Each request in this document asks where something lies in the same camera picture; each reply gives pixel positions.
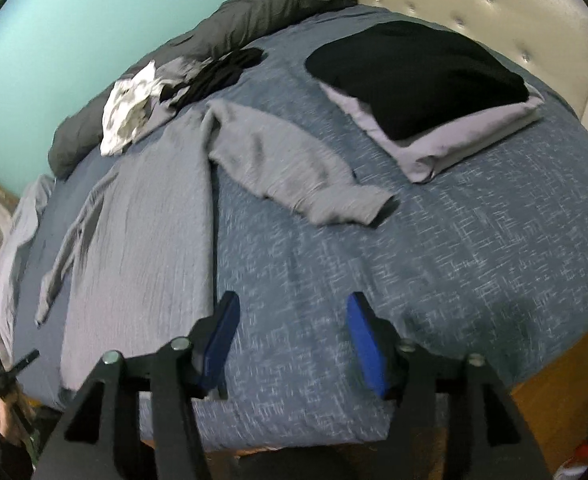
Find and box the white crumpled cloth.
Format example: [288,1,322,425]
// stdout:
[99,60,162,157]

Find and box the cream tufted headboard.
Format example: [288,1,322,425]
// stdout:
[334,0,588,121]

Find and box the grey sweater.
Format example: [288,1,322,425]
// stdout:
[34,99,396,393]

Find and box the black folded garment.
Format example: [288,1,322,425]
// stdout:
[305,21,531,142]

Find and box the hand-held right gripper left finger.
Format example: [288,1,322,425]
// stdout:
[31,291,241,480]

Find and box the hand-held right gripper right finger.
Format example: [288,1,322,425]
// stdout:
[346,291,552,480]

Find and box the light grey crumpled garment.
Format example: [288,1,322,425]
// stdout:
[134,55,215,141]

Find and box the red white packet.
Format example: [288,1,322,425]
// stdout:
[564,442,588,480]

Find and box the black crumpled garment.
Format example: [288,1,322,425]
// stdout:
[160,47,266,111]

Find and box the blue patterned bed sheet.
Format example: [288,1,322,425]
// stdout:
[11,4,588,453]

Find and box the dark grey rolled duvet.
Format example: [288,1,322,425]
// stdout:
[48,0,360,181]

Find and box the lilac crumpled bed sheet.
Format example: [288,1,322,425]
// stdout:
[0,175,57,356]

